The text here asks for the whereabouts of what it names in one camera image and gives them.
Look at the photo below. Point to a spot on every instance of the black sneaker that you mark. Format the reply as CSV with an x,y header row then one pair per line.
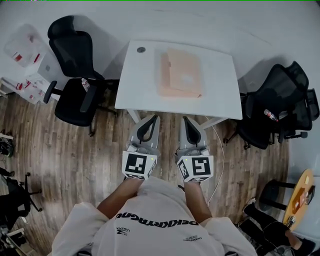
x,y
5,147

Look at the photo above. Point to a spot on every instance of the black mesh office chair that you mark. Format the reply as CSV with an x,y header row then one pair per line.
x,y
315,107
275,100
75,75

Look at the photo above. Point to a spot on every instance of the round wooden table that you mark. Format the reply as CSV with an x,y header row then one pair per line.
x,y
303,180

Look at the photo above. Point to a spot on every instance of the tan cardboard piece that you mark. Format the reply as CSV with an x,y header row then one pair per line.
x,y
180,72

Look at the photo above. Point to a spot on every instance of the white table leg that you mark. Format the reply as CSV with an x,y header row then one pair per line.
x,y
134,116
212,122

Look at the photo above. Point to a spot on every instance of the person's right forearm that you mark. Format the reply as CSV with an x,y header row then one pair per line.
x,y
197,200

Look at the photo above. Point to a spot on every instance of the clear bottle with red label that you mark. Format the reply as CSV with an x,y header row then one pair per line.
x,y
85,84
271,115

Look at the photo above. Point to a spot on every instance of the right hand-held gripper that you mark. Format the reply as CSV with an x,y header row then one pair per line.
x,y
200,166

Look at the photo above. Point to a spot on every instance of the orange box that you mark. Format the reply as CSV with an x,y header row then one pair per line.
x,y
300,200

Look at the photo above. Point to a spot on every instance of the white cabinet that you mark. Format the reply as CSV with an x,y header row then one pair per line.
x,y
46,75

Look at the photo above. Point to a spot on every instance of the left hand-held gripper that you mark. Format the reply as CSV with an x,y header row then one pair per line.
x,y
133,163

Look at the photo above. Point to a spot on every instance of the person's left forearm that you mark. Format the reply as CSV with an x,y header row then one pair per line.
x,y
117,197

